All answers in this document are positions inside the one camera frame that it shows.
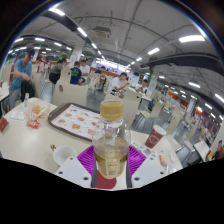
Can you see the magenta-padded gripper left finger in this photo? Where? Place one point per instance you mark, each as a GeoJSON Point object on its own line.
{"type": "Point", "coordinates": [74, 170]}

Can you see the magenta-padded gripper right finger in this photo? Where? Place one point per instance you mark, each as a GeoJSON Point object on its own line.
{"type": "Point", "coordinates": [149, 170]}

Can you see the clear bottle with yellow drink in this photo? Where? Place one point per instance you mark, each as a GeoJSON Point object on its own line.
{"type": "Point", "coordinates": [111, 156]}

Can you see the small red sauce packet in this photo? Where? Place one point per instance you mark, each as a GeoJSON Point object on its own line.
{"type": "Point", "coordinates": [163, 161]}

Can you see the red paper cup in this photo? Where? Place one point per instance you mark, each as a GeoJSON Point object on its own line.
{"type": "Point", "coordinates": [154, 138]}

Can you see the printed tray paper liner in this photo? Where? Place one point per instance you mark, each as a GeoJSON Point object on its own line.
{"type": "Point", "coordinates": [75, 120]}

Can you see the dark brown food tray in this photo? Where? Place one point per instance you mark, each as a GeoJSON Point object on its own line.
{"type": "Point", "coordinates": [53, 120]}

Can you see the beige dining table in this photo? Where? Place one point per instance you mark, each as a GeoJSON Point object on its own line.
{"type": "Point", "coordinates": [4, 94]}
{"type": "Point", "coordinates": [202, 150]}

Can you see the flat red packet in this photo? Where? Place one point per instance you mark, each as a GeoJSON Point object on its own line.
{"type": "Point", "coordinates": [33, 124]}

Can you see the food wrapper with fries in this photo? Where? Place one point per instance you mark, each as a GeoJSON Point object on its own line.
{"type": "Point", "coordinates": [36, 110]}

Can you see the person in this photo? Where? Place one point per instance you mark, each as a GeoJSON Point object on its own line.
{"type": "Point", "coordinates": [20, 75]}
{"type": "Point", "coordinates": [56, 71]}
{"type": "Point", "coordinates": [85, 70]}
{"type": "Point", "coordinates": [100, 70]}
{"type": "Point", "coordinates": [116, 85]}
{"type": "Point", "coordinates": [75, 75]}
{"type": "Point", "coordinates": [143, 88]}
{"type": "Point", "coordinates": [219, 151]}

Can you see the group of beige chairs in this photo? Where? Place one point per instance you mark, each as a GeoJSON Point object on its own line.
{"type": "Point", "coordinates": [70, 93]}

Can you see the white paper receipt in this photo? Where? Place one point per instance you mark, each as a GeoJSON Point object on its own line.
{"type": "Point", "coordinates": [16, 115]}

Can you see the small clear bottle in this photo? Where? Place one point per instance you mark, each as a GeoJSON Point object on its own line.
{"type": "Point", "coordinates": [26, 101]}

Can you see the red box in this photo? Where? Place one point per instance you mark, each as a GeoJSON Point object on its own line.
{"type": "Point", "coordinates": [3, 124]}

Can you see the black backpack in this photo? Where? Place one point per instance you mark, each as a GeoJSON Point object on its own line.
{"type": "Point", "coordinates": [27, 90]}

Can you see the group of ceiling lights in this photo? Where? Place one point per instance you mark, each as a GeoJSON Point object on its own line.
{"type": "Point", "coordinates": [191, 38]}

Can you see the ceiling air conditioner unit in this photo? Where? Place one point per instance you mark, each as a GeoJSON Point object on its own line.
{"type": "Point", "coordinates": [101, 32]}

